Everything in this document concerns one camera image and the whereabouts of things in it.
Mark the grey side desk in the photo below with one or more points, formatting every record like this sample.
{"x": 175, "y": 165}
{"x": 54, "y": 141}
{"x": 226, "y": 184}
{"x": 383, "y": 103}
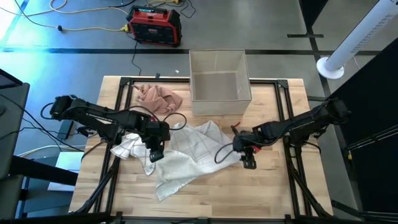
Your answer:
{"x": 12, "y": 130}

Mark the black aluminium table frame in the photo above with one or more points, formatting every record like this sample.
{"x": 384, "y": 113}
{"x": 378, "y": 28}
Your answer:
{"x": 264, "y": 81}

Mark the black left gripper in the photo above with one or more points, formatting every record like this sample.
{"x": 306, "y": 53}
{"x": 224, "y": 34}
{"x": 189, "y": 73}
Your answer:
{"x": 155, "y": 133}

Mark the white towel red checks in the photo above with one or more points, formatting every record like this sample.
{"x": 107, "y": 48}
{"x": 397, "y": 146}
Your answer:
{"x": 130, "y": 147}

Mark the white flat box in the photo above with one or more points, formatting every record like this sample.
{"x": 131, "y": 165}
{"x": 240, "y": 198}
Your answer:
{"x": 66, "y": 165}

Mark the black partition panel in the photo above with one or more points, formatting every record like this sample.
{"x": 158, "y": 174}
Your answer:
{"x": 314, "y": 9}

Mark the white tower fan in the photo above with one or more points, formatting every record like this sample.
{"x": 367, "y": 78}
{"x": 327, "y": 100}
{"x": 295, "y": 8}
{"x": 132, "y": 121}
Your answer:
{"x": 357, "y": 37}

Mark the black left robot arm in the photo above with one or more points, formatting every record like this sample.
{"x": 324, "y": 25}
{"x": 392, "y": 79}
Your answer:
{"x": 93, "y": 113}

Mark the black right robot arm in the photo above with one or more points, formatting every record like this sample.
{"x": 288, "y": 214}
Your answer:
{"x": 304, "y": 119}

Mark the pink towel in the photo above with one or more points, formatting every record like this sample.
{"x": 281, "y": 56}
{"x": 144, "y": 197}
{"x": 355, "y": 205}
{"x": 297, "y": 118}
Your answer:
{"x": 158, "y": 101}

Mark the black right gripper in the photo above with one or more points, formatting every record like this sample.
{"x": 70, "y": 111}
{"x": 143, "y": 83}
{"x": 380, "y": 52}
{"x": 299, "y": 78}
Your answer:
{"x": 245, "y": 143}

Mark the red black power station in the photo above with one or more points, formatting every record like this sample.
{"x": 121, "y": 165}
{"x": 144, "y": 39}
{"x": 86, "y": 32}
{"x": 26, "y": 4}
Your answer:
{"x": 155, "y": 29}

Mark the white towel beige checks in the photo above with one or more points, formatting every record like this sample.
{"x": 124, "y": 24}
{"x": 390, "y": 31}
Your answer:
{"x": 192, "y": 155}

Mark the black curtain wall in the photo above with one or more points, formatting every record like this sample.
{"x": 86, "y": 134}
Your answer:
{"x": 382, "y": 174}

